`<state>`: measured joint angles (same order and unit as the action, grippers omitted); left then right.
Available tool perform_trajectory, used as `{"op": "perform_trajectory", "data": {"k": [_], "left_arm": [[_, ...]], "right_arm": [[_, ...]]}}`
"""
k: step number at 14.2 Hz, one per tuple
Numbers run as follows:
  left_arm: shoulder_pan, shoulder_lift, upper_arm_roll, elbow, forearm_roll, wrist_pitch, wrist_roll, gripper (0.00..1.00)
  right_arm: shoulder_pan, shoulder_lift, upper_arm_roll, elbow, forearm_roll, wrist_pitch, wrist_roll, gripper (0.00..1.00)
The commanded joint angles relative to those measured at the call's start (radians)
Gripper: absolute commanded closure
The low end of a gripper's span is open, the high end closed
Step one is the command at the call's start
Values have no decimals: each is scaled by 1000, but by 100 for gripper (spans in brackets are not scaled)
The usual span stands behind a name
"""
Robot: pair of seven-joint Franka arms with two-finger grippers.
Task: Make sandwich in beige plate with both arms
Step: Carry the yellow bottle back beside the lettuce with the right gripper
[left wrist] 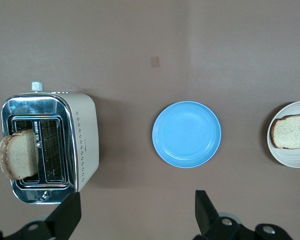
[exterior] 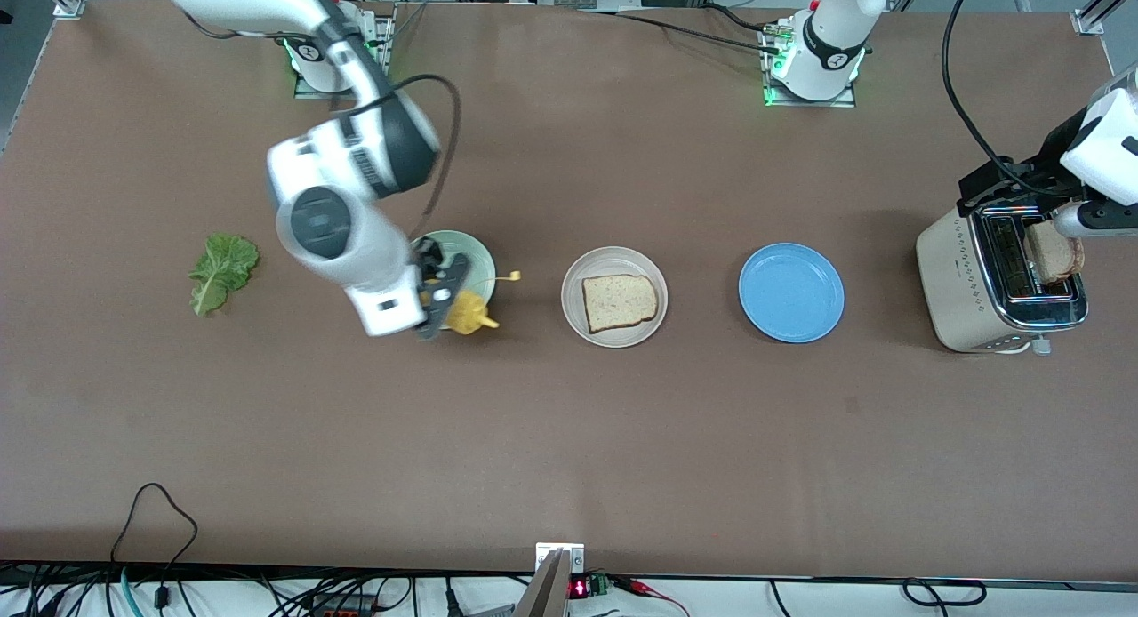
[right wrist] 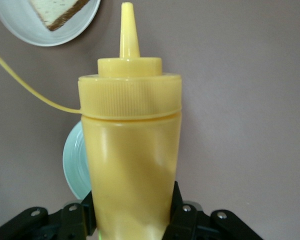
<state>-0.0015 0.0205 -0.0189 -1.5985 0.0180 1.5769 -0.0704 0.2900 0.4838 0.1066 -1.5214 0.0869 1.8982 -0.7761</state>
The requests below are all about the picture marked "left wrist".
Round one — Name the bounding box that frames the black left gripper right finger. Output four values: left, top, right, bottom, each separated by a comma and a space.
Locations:
192, 189, 295, 240

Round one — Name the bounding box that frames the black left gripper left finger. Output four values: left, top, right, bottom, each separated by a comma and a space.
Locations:
0, 191, 82, 240

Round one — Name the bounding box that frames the toasted bread slice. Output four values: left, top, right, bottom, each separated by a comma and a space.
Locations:
0, 128, 40, 181
269, 112, 300, 150

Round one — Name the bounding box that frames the blue plate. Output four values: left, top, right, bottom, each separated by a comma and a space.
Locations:
151, 100, 222, 169

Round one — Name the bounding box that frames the beige plate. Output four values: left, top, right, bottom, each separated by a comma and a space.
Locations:
266, 100, 300, 169

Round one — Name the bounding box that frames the beige chrome toaster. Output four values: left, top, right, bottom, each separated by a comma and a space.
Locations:
1, 80, 100, 205

